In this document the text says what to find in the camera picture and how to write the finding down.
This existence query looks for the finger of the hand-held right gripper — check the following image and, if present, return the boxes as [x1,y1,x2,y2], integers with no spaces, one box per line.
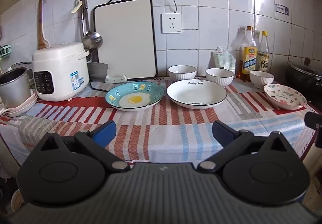
[304,111,322,150]

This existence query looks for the white black-rimmed plate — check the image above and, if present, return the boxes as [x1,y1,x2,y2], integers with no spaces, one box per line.
[166,79,227,109]

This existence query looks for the yellow label oil bottle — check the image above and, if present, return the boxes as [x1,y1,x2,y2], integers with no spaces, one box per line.
[241,26,259,81]

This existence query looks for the wooden spatula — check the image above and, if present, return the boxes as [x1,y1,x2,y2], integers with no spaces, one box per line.
[37,0,50,51]

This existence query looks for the dark wall label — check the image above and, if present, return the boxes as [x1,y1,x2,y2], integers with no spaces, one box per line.
[275,4,289,15]

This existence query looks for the black wok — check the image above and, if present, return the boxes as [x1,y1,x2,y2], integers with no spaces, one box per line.
[285,58,322,104]

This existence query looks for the white seasoning pouch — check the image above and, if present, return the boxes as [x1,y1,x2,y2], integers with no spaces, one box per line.
[213,46,228,70]
[225,47,237,71]

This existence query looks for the carrot print plate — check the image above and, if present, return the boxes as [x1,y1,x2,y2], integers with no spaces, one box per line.
[263,84,308,110]

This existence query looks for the white wall socket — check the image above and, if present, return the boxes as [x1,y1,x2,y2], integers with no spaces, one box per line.
[161,13,183,34]

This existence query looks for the clear vinegar bottle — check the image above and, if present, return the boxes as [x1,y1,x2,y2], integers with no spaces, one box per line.
[257,31,270,73]

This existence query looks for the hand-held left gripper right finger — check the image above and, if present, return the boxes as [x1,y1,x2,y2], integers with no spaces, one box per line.
[197,120,290,173]

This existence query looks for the striped tablecloth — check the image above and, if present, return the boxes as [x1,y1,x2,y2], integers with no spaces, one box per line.
[0,77,322,166]

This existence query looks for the white cutting board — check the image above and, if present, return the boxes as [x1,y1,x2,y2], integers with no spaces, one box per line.
[94,0,158,81]

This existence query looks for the grey knife holder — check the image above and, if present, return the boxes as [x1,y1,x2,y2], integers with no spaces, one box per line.
[87,62,108,83]

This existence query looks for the green plastic rack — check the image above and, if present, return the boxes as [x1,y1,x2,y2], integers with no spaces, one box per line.
[0,44,13,60]

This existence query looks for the empty clear bottle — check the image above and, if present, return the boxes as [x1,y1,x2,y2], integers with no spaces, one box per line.
[235,26,246,78]

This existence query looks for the white rice cooker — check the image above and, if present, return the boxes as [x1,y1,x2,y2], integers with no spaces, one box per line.
[32,42,90,102]

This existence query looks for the black rice cooker cord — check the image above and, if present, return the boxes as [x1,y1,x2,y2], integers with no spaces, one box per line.
[89,81,108,92]

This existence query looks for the white handled knife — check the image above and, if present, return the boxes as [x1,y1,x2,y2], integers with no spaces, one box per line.
[105,74,127,83]

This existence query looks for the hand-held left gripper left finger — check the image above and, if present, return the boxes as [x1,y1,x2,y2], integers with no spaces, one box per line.
[38,120,131,173]

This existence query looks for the metal ladle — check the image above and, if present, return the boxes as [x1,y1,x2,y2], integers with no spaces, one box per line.
[81,0,103,50]

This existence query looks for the steel container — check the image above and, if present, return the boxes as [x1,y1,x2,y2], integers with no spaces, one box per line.
[11,62,34,80]

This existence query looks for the cream plastic rice paddle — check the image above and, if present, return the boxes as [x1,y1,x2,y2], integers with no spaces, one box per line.
[70,0,85,14]

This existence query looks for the steel inner pot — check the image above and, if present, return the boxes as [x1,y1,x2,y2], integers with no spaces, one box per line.
[0,67,32,109]

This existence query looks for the white ribbed bowl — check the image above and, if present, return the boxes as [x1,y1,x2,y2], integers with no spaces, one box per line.
[250,70,275,89]
[168,65,198,82]
[205,68,235,88]

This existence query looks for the teal egg print plate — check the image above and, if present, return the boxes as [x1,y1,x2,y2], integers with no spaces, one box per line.
[105,82,165,112]

